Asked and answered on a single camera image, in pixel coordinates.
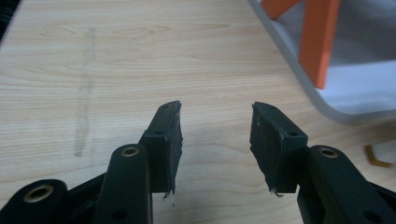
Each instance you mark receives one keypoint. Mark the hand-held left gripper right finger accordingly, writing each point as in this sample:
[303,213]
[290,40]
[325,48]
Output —
[274,146]

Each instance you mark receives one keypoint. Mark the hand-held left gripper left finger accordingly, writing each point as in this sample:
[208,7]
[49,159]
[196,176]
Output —
[163,146]

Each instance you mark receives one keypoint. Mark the grey shoe rack orange posts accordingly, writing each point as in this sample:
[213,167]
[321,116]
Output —
[358,90]

